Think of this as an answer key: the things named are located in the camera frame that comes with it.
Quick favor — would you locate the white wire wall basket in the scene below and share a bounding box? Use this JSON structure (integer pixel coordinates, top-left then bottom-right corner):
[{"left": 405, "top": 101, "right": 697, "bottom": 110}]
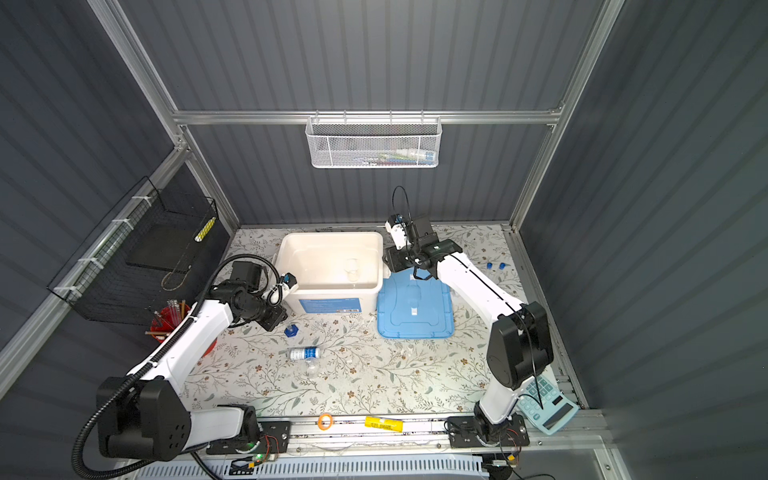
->
[{"left": 305, "top": 118, "right": 443, "bottom": 169}]

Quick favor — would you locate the orange rubber band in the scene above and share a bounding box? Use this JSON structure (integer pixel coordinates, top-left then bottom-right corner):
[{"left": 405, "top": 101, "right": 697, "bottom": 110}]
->
[{"left": 317, "top": 413, "right": 334, "bottom": 431}]

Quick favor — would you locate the blue cap clear bottle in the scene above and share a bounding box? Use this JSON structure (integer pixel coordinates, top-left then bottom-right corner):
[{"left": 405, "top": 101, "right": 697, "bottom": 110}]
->
[{"left": 287, "top": 346, "right": 321, "bottom": 361}]

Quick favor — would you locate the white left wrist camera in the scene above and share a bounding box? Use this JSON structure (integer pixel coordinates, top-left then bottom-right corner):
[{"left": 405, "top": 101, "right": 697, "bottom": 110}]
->
[{"left": 270, "top": 273, "right": 298, "bottom": 303}]

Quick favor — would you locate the teal calculator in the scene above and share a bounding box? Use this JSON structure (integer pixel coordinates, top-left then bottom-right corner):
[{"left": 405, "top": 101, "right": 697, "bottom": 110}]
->
[{"left": 517, "top": 375, "right": 579, "bottom": 435}]

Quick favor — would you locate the blue base graduated cylinder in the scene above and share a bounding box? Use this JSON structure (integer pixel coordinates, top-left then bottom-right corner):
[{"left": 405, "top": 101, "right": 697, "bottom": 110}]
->
[{"left": 284, "top": 324, "right": 299, "bottom": 338}]

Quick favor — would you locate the blue plastic bin lid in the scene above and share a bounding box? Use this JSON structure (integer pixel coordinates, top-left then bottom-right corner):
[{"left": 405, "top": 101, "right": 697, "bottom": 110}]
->
[{"left": 377, "top": 271, "right": 455, "bottom": 340}]

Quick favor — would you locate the yellow label tag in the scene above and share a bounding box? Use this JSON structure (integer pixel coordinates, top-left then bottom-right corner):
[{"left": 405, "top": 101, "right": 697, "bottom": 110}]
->
[{"left": 364, "top": 416, "right": 404, "bottom": 433}]

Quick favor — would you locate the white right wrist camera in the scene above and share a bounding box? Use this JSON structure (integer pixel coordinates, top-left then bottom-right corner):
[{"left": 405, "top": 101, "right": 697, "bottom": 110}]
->
[{"left": 385, "top": 214, "right": 411, "bottom": 250}]

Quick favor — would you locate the clear glass flask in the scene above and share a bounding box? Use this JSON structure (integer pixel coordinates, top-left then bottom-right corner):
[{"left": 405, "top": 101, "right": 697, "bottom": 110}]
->
[{"left": 344, "top": 258, "right": 360, "bottom": 283}]

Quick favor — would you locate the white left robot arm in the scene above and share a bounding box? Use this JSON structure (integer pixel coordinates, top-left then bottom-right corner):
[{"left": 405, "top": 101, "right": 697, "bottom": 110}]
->
[{"left": 71, "top": 273, "right": 298, "bottom": 479}]

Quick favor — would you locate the white plastic storage bin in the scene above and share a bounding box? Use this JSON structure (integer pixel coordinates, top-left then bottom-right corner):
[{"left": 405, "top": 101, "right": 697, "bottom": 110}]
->
[{"left": 276, "top": 232, "right": 384, "bottom": 315}]

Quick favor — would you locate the red pencil cup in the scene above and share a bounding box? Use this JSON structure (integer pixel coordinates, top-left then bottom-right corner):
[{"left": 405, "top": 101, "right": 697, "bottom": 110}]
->
[{"left": 145, "top": 300, "right": 192, "bottom": 343}]

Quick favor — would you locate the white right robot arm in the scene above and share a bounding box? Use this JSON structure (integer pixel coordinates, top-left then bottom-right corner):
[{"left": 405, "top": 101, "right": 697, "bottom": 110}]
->
[{"left": 383, "top": 214, "right": 554, "bottom": 445}]

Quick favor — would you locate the black wire wall basket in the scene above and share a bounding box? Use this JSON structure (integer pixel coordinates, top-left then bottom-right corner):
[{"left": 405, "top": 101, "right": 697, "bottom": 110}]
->
[{"left": 47, "top": 168, "right": 229, "bottom": 326}]

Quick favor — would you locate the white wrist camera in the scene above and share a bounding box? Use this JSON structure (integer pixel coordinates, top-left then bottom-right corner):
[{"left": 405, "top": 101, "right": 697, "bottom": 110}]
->
[
  {"left": 385, "top": 214, "right": 411, "bottom": 250},
  {"left": 270, "top": 273, "right": 298, "bottom": 303}
]

